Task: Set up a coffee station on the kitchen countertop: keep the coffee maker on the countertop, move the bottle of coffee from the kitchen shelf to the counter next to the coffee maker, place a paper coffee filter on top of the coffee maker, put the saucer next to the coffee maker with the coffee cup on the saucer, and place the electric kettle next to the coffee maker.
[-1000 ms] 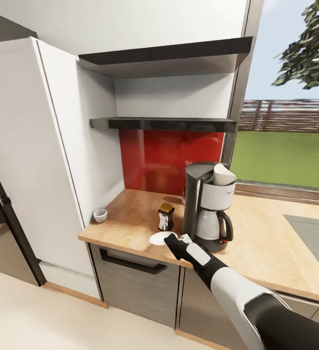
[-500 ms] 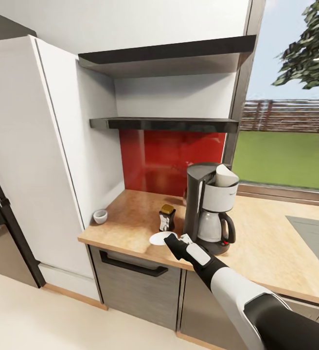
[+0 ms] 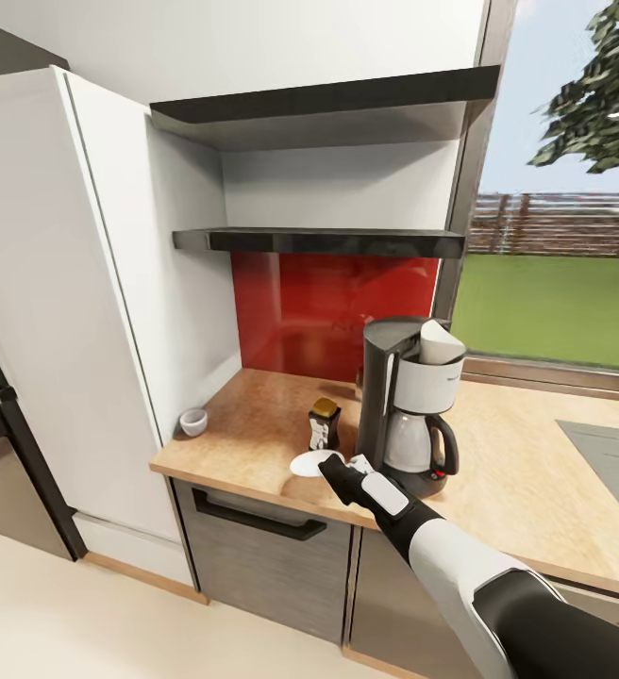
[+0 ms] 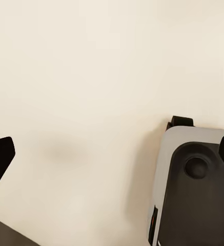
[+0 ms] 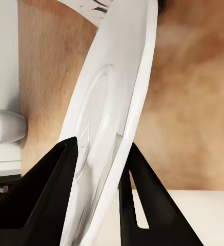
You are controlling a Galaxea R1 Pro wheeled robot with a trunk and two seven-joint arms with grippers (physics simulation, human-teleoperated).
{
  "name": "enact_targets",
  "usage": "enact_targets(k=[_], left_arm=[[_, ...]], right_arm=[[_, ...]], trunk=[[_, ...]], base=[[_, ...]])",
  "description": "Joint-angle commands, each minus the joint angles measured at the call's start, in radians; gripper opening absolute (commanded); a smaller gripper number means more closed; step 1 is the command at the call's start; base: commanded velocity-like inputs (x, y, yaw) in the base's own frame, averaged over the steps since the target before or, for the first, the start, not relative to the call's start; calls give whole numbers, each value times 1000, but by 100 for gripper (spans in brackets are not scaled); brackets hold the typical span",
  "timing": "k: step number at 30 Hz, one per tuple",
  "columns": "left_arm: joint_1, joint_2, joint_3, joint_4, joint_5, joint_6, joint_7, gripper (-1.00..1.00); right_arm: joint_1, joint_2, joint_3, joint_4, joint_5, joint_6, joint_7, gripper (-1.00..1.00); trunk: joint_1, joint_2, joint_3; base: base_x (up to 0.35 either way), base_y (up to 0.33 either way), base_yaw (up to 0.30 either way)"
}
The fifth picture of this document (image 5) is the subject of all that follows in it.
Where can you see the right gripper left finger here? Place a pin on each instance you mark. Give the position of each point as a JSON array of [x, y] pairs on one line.
[[33, 211]]

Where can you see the bottle of coffee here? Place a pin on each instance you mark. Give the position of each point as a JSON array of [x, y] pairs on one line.
[[96, 10]]

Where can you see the countertop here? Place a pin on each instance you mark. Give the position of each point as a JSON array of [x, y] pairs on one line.
[[180, 131]]

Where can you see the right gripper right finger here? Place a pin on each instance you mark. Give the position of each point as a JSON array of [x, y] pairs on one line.
[[167, 224]]

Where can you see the saucer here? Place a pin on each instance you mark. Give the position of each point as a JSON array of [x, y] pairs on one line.
[[104, 112]]

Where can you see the coffee cup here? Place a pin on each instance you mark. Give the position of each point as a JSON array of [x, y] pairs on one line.
[[12, 126]]

